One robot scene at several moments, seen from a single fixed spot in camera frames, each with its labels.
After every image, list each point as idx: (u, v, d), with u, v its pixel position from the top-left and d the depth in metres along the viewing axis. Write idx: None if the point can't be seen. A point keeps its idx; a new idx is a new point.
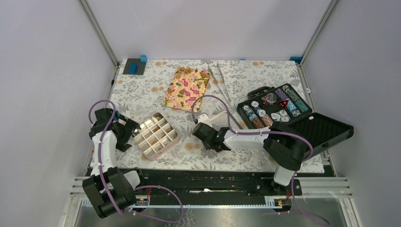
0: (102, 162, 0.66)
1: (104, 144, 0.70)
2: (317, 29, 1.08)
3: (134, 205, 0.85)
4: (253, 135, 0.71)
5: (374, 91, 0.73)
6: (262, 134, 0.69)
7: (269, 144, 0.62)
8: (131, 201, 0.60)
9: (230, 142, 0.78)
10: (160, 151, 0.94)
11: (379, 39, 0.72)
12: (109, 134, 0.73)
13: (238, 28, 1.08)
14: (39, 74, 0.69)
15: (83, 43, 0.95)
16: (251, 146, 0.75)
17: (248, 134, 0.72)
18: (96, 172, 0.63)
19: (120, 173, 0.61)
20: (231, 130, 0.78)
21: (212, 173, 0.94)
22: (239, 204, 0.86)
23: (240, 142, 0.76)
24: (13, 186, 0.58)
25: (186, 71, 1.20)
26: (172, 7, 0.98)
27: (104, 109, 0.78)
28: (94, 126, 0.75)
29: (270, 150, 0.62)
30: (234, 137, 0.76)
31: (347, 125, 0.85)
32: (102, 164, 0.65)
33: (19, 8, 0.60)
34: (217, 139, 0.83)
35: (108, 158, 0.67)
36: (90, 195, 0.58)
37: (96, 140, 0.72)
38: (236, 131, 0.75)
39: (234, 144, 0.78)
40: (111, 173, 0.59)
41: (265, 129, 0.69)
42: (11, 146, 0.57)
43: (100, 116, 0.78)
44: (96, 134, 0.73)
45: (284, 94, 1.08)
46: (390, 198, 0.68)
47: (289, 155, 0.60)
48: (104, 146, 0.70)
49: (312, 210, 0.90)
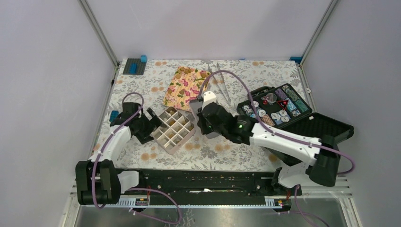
0: (103, 152, 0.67)
1: (114, 137, 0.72)
2: (317, 29, 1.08)
3: (134, 205, 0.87)
4: (299, 143, 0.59)
5: (375, 91, 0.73)
6: (312, 145, 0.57)
7: (322, 163, 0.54)
8: (112, 199, 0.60)
9: (259, 140, 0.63)
10: (179, 143, 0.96)
11: (379, 39, 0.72)
12: (124, 130, 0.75)
13: (238, 28, 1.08)
14: (39, 74, 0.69)
15: (83, 43, 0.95)
16: (286, 152, 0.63)
17: (294, 140, 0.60)
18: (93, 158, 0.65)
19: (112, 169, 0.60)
20: (264, 126, 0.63)
21: (212, 173, 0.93)
22: (239, 204, 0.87)
23: (274, 145, 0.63)
24: (13, 186, 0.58)
25: (186, 71, 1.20)
26: (172, 8, 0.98)
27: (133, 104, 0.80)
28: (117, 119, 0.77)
29: (322, 170, 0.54)
30: (268, 136, 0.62)
31: (347, 125, 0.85)
32: (101, 154, 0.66)
33: (19, 8, 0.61)
34: (242, 130, 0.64)
35: (109, 151, 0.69)
36: (77, 177, 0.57)
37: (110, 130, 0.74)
38: (274, 131, 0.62)
39: (264, 143, 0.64)
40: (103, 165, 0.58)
41: (315, 142, 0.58)
42: (11, 146, 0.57)
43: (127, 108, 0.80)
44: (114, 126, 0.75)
45: (284, 94, 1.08)
46: (390, 198, 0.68)
47: (332, 174, 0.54)
48: (113, 139, 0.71)
49: (311, 210, 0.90)
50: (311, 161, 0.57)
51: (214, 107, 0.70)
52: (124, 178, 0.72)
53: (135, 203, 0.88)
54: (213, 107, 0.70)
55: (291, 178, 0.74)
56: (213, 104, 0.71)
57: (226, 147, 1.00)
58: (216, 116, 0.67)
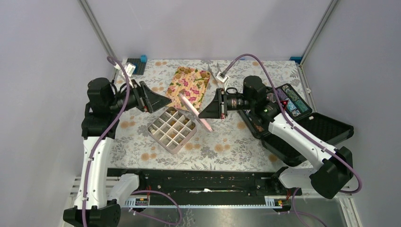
0: (87, 193, 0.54)
1: (94, 165, 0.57)
2: (317, 29, 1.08)
3: (134, 205, 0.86)
4: (312, 144, 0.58)
5: (375, 91, 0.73)
6: (324, 150, 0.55)
7: (326, 169, 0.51)
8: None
9: (277, 129, 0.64)
10: (182, 142, 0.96)
11: (378, 39, 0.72)
12: (102, 147, 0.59)
13: (238, 28, 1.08)
14: (39, 74, 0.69)
15: (83, 43, 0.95)
16: (298, 151, 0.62)
17: (309, 140, 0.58)
18: (79, 205, 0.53)
19: (105, 209, 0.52)
20: (286, 117, 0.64)
21: (212, 173, 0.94)
22: (239, 204, 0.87)
23: (289, 137, 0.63)
24: (13, 186, 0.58)
25: (186, 71, 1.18)
26: (173, 8, 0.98)
27: (100, 95, 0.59)
28: (90, 119, 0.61)
29: (323, 171, 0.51)
30: (287, 127, 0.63)
31: (347, 125, 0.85)
32: (86, 197, 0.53)
33: (19, 8, 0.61)
34: (265, 115, 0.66)
35: (94, 189, 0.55)
36: (72, 223, 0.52)
37: (86, 151, 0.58)
38: (294, 126, 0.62)
39: (280, 133, 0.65)
40: (93, 213, 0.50)
41: (331, 149, 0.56)
42: (11, 147, 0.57)
43: (95, 101, 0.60)
44: (90, 137, 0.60)
45: (284, 94, 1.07)
46: (391, 199, 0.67)
47: (335, 187, 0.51)
48: (93, 168, 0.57)
49: (311, 210, 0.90)
50: (318, 164, 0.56)
51: (257, 82, 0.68)
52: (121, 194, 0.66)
53: (135, 203, 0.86)
54: (256, 80, 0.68)
55: (293, 178, 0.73)
56: (257, 78, 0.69)
57: (226, 147, 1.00)
58: (255, 91, 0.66)
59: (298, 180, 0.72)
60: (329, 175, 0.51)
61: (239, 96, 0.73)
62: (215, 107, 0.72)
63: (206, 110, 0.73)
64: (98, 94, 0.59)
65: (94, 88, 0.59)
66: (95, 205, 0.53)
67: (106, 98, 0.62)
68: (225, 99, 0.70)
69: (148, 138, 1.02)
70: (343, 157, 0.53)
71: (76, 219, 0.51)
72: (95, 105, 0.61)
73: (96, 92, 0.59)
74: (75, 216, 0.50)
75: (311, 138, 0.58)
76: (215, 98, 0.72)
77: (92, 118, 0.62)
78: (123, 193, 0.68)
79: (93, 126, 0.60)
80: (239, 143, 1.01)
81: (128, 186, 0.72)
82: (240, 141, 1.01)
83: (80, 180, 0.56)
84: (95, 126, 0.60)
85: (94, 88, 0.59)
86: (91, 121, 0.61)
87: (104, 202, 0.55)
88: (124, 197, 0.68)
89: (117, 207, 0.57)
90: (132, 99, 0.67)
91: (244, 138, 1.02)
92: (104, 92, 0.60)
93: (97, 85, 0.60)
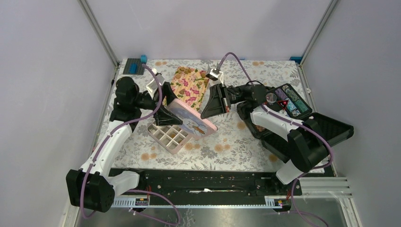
0: (96, 161, 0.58)
1: (111, 140, 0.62)
2: (317, 29, 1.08)
3: (134, 205, 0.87)
4: (283, 121, 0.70)
5: (375, 92, 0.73)
6: (292, 123, 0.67)
7: (293, 136, 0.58)
8: (102, 210, 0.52)
9: (257, 116, 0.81)
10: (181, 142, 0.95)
11: (378, 39, 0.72)
12: (123, 129, 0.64)
13: (238, 28, 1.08)
14: (39, 75, 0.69)
15: (82, 43, 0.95)
16: (274, 131, 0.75)
17: (281, 118, 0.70)
18: (85, 168, 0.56)
19: (104, 179, 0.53)
20: (263, 108, 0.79)
21: (212, 173, 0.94)
22: (239, 204, 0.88)
23: (265, 120, 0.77)
24: (13, 186, 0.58)
25: (186, 71, 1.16)
26: (173, 8, 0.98)
27: (125, 95, 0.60)
28: (117, 108, 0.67)
29: (292, 140, 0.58)
30: (264, 114, 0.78)
31: (347, 125, 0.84)
32: (94, 163, 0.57)
33: (18, 9, 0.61)
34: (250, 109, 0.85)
35: (102, 160, 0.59)
36: (69, 187, 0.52)
37: (108, 129, 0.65)
38: (268, 110, 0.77)
39: (260, 120, 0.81)
40: (93, 180, 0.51)
41: (298, 122, 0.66)
42: (11, 147, 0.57)
43: (121, 98, 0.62)
44: (115, 121, 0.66)
45: (284, 94, 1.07)
46: (391, 199, 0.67)
47: (302, 152, 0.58)
48: (109, 142, 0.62)
49: (311, 210, 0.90)
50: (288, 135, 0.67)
51: (262, 95, 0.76)
52: (122, 182, 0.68)
53: (135, 203, 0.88)
54: (260, 91, 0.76)
55: (289, 175, 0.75)
56: (262, 89, 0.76)
57: (226, 147, 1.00)
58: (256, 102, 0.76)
59: (290, 170, 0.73)
60: (296, 142, 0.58)
61: (237, 91, 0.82)
62: (216, 103, 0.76)
63: (207, 109, 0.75)
64: (124, 94, 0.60)
65: (121, 89, 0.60)
66: (99, 171, 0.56)
67: (132, 95, 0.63)
68: (226, 94, 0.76)
69: (148, 138, 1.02)
70: (308, 125, 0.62)
71: (75, 183, 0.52)
72: (121, 101, 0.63)
73: (122, 93, 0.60)
74: (76, 179, 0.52)
75: (282, 116, 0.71)
76: (214, 94, 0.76)
77: (120, 109, 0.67)
78: (121, 183, 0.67)
79: (121, 115, 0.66)
80: (239, 143, 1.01)
81: (128, 178, 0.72)
82: (240, 141, 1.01)
83: (93, 150, 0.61)
84: (123, 115, 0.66)
85: (121, 88, 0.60)
86: (118, 111, 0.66)
87: (105, 175, 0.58)
88: (120, 190, 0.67)
89: (113, 192, 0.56)
90: (148, 102, 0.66)
91: (244, 138, 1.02)
92: (129, 92, 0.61)
93: (124, 85, 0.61)
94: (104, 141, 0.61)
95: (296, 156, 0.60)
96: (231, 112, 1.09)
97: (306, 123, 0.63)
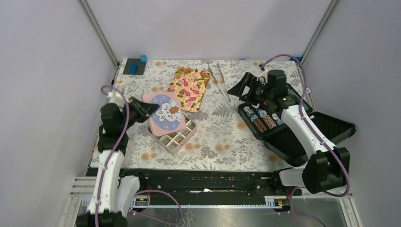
0: (100, 198, 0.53)
1: (108, 173, 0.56)
2: (317, 29, 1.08)
3: (134, 205, 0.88)
4: (314, 135, 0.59)
5: (374, 92, 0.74)
6: (324, 142, 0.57)
7: (317, 159, 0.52)
8: None
9: (288, 116, 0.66)
10: (181, 142, 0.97)
11: (378, 40, 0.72)
12: (116, 157, 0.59)
13: (238, 28, 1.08)
14: (39, 74, 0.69)
15: (83, 43, 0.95)
16: (301, 139, 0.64)
17: (313, 131, 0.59)
18: (92, 208, 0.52)
19: (114, 213, 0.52)
20: (299, 109, 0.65)
21: (212, 173, 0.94)
22: (240, 204, 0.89)
23: (295, 126, 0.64)
24: (14, 186, 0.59)
25: (186, 71, 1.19)
26: (173, 7, 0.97)
27: (113, 118, 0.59)
28: (103, 138, 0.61)
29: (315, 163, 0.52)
30: (297, 117, 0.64)
31: (349, 123, 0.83)
32: (100, 202, 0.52)
33: (18, 8, 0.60)
34: (282, 102, 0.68)
35: (107, 195, 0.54)
36: None
37: (100, 162, 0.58)
38: (304, 116, 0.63)
39: (289, 122, 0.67)
40: (105, 217, 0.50)
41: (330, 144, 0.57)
42: (12, 147, 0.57)
43: (108, 124, 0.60)
44: (104, 151, 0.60)
45: None
46: (390, 199, 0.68)
47: (318, 179, 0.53)
48: (107, 176, 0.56)
49: (311, 210, 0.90)
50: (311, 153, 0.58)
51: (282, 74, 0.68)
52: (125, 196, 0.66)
53: (135, 203, 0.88)
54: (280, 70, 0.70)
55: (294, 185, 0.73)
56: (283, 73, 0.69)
57: (226, 147, 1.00)
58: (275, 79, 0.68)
59: (294, 180, 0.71)
60: (317, 165, 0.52)
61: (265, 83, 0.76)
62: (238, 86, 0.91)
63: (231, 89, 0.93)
64: (111, 118, 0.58)
65: (105, 113, 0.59)
66: (109, 207, 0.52)
67: (117, 118, 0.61)
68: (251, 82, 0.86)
69: (148, 138, 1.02)
70: (338, 152, 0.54)
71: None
72: (108, 127, 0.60)
73: (109, 116, 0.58)
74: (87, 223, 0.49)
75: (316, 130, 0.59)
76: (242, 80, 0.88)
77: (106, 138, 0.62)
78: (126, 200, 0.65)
79: (108, 142, 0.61)
80: (239, 143, 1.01)
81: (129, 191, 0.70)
82: (240, 141, 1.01)
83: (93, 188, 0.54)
84: (110, 141, 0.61)
85: (106, 113, 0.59)
86: (105, 141, 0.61)
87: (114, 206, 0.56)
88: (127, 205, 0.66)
89: (124, 219, 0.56)
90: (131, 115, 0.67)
91: (244, 138, 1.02)
92: (115, 114, 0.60)
93: (108, 109, 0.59)
94: (102, 176, 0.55)
95: (310, 175, 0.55)
96: (231, 112, 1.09)
97: (337, 151, 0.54)
